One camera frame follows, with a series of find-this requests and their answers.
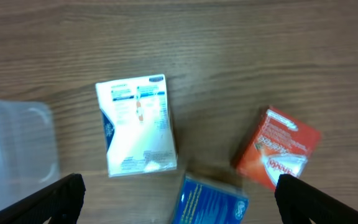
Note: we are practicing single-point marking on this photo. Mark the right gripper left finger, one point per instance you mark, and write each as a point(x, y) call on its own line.
point(58, 203)

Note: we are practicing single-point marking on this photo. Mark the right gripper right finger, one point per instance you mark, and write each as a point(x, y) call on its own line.
point(300, 203)

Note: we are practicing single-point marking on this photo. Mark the white medicine box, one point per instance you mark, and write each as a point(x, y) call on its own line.
point(137, 125)

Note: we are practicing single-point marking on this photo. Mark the clear plastic container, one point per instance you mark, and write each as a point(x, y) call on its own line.
point(28, 150)

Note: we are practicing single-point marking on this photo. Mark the red box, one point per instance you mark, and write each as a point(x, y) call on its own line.
point(280, 145)

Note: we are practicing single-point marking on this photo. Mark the blue box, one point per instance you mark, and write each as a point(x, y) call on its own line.
point(206, 201)

